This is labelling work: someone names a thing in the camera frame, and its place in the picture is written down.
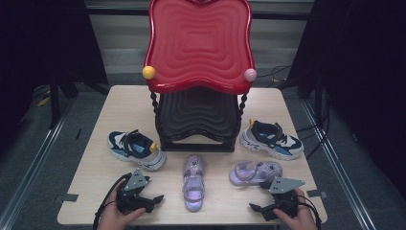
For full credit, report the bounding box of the small yellow floor marker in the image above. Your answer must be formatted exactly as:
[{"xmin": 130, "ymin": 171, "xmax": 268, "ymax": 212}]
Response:
[{"xmin": 35, "ymin": 95, "xmax": 53, "ymax": 108}]

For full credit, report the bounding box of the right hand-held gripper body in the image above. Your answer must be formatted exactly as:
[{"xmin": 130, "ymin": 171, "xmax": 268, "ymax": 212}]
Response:
[{"xmin": 268, "ymin": 176, "xmax": 306, "ymax": 217}]

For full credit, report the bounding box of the purple child sandal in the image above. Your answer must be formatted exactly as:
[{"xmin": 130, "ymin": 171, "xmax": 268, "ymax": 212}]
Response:
[
  {"xmin": 182, "ymin": 154, "xmax": 206, "ymax": 213},
  {"xmin": 228, "ymin": 160, "xmax": 283, "ymax": 187}
]

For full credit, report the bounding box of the dark metal stand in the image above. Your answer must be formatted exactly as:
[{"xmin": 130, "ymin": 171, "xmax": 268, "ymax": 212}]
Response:
[{"xmin": 47, "ymin": 72, "xmax": 62, "ymax": 129}]

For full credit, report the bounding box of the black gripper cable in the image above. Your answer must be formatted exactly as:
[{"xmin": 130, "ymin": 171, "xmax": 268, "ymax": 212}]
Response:
[
  {"xmin": 92, "ymin": 172, "xmax": 132, "ymax": 230},
  {"xmin": 296, "ymin": 194, "xmax": 323, "ymax": 230}
]

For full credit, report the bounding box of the black floor cable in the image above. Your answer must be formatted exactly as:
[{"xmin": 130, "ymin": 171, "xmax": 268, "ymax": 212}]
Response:
[
  {"xmin": 295, "ymin": 92, "xmax": 331, "ymax": 161},
  {"xmin": 256, "ymin": 64, "xmax": 292, "ymax": 88}
]

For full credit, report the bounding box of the person's right hand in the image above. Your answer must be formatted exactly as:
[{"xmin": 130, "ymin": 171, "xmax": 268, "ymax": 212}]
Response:
[{"xmin": 272, "ymin": 187, "xmax": 319, "ymax": 230}]

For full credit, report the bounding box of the black curtain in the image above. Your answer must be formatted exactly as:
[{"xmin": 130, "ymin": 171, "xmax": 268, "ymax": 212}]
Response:
[
  {"xmin": 0, "ymin": 0, "xmax": 110, "ymax": 154},
  {"xmin": 285, "ymin": 0, "xmax": 406, "ymax": 200}
]

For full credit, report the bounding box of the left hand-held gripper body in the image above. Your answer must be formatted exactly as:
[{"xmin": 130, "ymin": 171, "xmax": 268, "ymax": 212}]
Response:
[{"xmin": 115, "ymin": 168, "xmax": 154, "ymax": 216}]

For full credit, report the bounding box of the person's left hand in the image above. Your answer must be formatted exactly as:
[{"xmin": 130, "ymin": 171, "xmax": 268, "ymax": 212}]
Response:
[{"xmin": 97, "ymin": 180, "xmax": 147, "ymax": 230}]

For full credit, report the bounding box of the red and black shoe rack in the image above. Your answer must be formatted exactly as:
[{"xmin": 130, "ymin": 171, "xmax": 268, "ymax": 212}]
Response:
[{"xmin": 142, "ymin": 0, "xmax": 258, "ymax": 153}]

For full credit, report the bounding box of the metal floor rail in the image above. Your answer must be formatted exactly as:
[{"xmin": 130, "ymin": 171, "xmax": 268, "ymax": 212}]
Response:
[
  {"xmin": 0, "ymin": 104, "xmax": 75, "ymax": 230},
  {"xmin": 301, "ymin": 101, "xmax": 378, "ymax": 230}
]

